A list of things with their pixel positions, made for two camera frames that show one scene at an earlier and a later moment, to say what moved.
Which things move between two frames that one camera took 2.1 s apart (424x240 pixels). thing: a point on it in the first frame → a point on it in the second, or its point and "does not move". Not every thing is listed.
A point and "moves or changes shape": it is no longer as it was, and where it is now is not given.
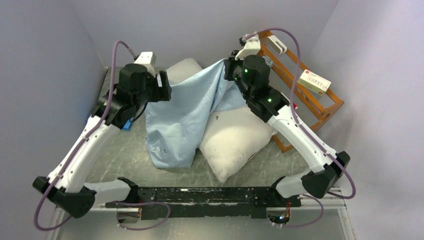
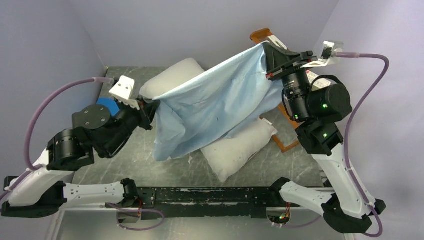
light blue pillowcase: [173, 127] moves or changes shape
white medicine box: [313, 82] does not move
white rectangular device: [276, 45] does not move
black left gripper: [161, 93] → [148, 110]
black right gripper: [229, 63] → [278, 62]
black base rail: [214, 202] does not move
